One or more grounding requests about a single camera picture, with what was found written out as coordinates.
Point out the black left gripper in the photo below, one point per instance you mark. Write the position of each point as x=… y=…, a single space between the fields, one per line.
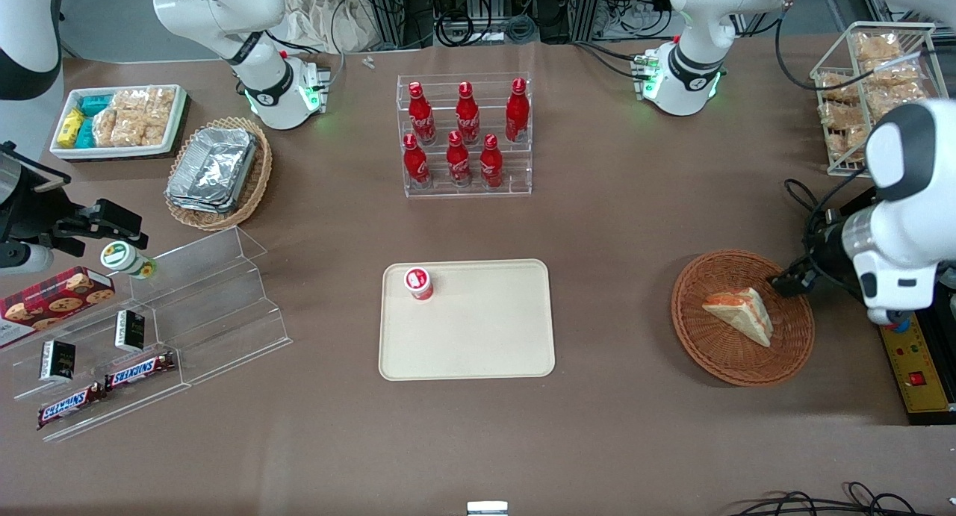
x=824 y=249

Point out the red cola bottle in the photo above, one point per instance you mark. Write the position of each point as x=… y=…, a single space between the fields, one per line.
x=422 y=116
x=416 y=165
x=517 y=113
x=467 y=116
x=458 y=161
x=491 y=165

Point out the triangular sandwich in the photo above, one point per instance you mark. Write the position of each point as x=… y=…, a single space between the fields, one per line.
x=747 y=314

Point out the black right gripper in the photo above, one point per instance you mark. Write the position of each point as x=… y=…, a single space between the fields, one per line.
x=33 y=211

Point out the small black box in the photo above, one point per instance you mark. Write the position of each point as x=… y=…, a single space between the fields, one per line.
x=57 y=361
x=130 y=331

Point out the yellow snack packet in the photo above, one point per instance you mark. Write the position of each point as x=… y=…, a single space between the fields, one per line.
x=71 y=128

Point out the beige cloth bag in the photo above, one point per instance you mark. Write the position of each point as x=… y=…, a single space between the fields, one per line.
x=328 y=19

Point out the teal snack packet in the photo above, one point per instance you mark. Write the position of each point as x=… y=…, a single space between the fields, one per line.
x=95 y=104
x=86 y=134

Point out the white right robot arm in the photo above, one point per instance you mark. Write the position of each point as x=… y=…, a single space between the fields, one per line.
x=224 y=12

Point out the clear acrylic bottle rack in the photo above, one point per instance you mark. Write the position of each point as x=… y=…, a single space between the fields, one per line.
x=515 y=180

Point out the cream plastic tray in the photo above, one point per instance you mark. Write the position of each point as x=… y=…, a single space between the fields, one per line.
x=485 y=329

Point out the oval light wicker basket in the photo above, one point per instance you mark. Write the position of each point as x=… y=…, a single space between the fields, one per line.
x=254 y=180

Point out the white rectangular snack tray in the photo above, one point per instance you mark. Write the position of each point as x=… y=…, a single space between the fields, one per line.
x=175 y=120

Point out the white green lidded cup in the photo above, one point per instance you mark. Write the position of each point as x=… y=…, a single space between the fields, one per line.
x=123 y=258

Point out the black tray under white tray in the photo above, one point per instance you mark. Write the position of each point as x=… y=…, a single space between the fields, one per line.
x=149 y=158

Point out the clear acrylic stepped shelf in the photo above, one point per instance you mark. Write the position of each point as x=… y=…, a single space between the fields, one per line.
x=216 y=307

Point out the Snickers bar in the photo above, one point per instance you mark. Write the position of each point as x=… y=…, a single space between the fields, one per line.
x=140 y=370
x=71 y=405

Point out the round brown wicker basket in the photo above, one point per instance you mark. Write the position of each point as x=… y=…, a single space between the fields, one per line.
x=747 y=363

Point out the yellow emergency stop control box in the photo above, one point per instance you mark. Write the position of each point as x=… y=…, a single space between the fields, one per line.
x=922 y=374

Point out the aluminium frame post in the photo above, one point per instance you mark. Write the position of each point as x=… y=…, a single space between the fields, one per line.
x=388 y=12

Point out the clear bag of rice crackers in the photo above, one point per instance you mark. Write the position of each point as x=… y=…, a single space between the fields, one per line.
x=131 y=100
x=160 y=116
x=128 y=129
x=104 y=128

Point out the white block at table edge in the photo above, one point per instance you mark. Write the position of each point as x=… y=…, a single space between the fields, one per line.
x=487 y=508

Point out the clear bag of fried snacks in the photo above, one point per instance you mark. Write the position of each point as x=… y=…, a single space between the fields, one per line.
x=838 y=86
x=892 y=74
x=844 y=139
x=877 y=47
x=896 y=99

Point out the red lidded cup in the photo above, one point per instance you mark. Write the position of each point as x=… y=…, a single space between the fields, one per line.
x=419 y=283

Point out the red cookie box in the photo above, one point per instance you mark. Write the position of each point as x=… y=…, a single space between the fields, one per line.
x=52 y=299

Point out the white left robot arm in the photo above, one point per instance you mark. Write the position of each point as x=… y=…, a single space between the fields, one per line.
x=694 y=23

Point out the stacked aluminium foil containers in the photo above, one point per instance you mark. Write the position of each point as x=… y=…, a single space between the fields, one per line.
x=213 y=169

